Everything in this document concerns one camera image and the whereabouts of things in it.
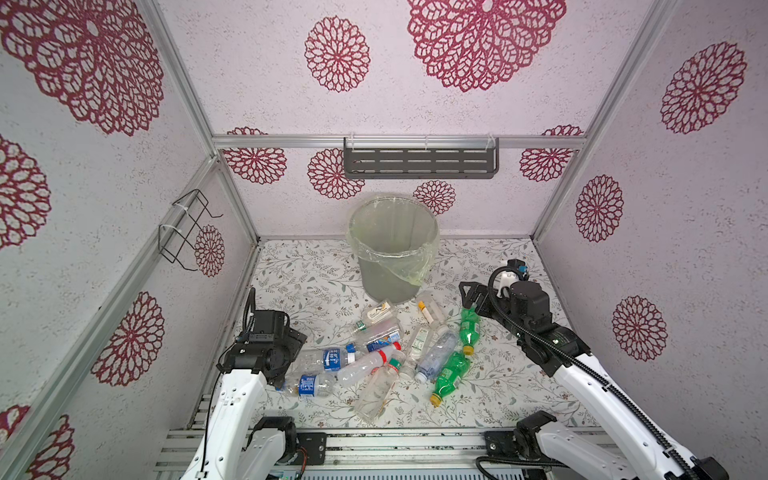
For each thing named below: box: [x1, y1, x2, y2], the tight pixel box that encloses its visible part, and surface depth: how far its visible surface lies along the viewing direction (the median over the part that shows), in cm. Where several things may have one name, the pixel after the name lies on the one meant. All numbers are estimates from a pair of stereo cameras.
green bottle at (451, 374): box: [430, 351, 471, 408], surface depth 83 cm
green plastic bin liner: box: [348, 196, 441, 286], surface depth 94 cm
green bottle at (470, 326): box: [460, 306, 481, 356], surface depth 91 cm
